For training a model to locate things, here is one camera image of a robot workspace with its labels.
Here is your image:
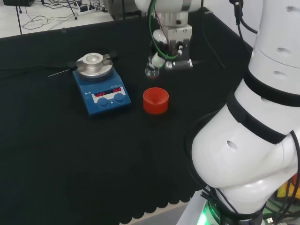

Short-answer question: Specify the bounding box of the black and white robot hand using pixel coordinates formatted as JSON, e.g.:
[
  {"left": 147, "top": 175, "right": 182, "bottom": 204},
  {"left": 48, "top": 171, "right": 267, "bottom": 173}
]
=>
[{"left": 146, "top": 28, "right": 170, "bottom": 71}]

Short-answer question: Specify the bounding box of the clear round-bottom glass flask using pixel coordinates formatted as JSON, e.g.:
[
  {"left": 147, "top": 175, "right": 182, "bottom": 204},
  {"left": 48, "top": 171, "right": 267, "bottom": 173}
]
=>
[{"left": 145, "top": 62, "right": 161, "bottom": 79}]

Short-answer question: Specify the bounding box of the blue-base heater with steel plate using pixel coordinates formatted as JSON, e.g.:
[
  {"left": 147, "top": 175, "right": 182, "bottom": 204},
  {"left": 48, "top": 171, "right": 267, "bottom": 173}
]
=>
[{"left": 67, "top": 52, "right": 132, "bottom": 118}]

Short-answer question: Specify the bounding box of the white power strip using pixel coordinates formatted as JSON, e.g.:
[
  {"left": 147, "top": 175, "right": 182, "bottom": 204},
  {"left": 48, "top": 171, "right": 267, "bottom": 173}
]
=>
[{"left": 75, "top": 4, "right": 97, "bottom": 16}]

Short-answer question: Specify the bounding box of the thin steel probe rod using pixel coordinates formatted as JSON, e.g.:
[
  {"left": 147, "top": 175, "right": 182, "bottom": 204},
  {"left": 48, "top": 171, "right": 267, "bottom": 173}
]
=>
[{"left": 48, "top": 69, "right": 71, "bottom": 77}]

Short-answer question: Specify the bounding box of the black bench cloth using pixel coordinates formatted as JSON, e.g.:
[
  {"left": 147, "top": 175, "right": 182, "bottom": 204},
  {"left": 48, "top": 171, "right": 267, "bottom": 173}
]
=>
[{"left": 0, "top": 6, "right": 255, "bottom": 225}]

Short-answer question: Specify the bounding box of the green robot cable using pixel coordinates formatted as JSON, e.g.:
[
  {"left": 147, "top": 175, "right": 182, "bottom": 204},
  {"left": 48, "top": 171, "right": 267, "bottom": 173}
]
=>
[{"left": 147, "top": 0, "right": 181, "bottom": 60}]

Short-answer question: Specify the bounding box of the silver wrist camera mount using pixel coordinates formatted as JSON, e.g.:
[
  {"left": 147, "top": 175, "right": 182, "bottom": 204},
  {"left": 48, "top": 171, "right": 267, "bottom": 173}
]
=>
[{"left": 163, "top": 24, "right": 194, "bottom": 71}]

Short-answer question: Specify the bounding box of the red ribbed flask ring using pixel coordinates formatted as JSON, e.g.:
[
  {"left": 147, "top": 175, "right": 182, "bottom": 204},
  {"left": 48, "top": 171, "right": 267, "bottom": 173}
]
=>
[{"left": 142, "top": 87, "right": 170, "bottom": 116}]

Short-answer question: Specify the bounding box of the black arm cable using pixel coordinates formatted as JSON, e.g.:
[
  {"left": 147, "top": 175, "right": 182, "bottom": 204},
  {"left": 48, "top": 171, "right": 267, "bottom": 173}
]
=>
[{"left": 229, "top": 0, "right": 259, "bottom": 34}]

